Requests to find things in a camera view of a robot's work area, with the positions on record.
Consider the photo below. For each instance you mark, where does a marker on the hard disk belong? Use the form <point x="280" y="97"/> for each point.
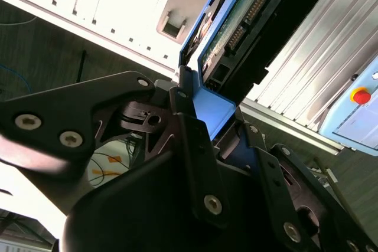
<point x="227" y="27"/>

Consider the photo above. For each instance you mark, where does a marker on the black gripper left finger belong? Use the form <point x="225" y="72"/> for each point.
<point x="59" y="107"/>

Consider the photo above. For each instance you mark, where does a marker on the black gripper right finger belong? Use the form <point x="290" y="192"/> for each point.
<point x="295" y="199"/>

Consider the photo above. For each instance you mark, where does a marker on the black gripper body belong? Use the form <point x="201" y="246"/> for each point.
<point x="133" y="219"/>

